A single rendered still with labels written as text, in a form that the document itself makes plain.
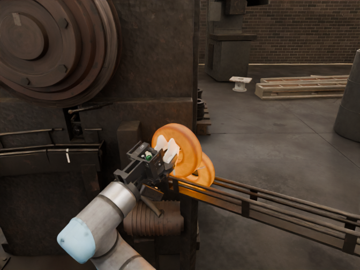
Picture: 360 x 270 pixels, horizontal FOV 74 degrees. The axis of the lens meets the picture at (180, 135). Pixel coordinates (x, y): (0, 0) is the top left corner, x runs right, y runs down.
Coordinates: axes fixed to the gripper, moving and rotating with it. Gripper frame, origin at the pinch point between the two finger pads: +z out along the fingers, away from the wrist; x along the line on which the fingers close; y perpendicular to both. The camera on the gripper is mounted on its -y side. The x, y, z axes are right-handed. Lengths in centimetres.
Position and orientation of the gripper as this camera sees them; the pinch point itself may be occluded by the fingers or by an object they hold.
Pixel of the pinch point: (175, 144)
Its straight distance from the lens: 67.0
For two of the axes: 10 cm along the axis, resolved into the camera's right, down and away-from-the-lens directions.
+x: -8.3, -2.5, 5.0
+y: -1.4, -7.7, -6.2
